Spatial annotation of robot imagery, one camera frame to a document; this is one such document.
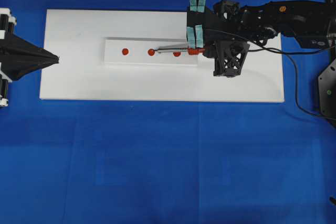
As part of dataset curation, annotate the left red dot mark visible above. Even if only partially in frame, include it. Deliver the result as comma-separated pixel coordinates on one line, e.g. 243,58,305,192
122,48,129,56

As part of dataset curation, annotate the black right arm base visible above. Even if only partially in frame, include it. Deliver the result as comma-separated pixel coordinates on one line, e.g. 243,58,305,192
318,60,335,127

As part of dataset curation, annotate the right red dot mark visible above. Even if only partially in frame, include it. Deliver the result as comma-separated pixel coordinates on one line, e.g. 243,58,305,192
173,51,181,57

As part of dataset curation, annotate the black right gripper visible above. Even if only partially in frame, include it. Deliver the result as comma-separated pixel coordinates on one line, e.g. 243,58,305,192
186,0,239,59

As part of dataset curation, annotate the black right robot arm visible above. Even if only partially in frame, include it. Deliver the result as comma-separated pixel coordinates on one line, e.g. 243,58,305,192
186,0,335,61

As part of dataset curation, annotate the blue table cloth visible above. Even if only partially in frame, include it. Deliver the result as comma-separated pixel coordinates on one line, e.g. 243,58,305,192
1,0,335,223

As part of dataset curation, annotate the red dot mark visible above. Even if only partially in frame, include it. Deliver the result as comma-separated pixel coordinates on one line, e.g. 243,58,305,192
122,48,129,56
173,51,181,57
148,48,155,56

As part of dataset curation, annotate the middle red dot mark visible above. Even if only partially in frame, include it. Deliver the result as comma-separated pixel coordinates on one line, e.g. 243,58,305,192
148,48,155,56

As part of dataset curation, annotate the large white foam board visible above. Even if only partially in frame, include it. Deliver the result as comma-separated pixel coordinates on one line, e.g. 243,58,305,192
40,9,285,103

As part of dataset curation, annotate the red handled soldering iron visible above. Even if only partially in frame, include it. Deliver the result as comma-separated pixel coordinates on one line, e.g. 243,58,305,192
150,48,206,55

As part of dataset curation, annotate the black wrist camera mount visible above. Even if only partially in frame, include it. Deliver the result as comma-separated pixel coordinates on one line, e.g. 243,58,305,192
213,41,250,78

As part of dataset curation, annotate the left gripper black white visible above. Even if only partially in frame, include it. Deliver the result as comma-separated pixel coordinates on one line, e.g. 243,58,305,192
0,7,60,108

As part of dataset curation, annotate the small white raised plate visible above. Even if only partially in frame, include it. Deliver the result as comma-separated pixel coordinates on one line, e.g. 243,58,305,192
104,37,198,66

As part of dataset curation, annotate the black soldering iron cable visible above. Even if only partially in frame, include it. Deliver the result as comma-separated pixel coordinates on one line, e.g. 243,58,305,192
204,28,336,119

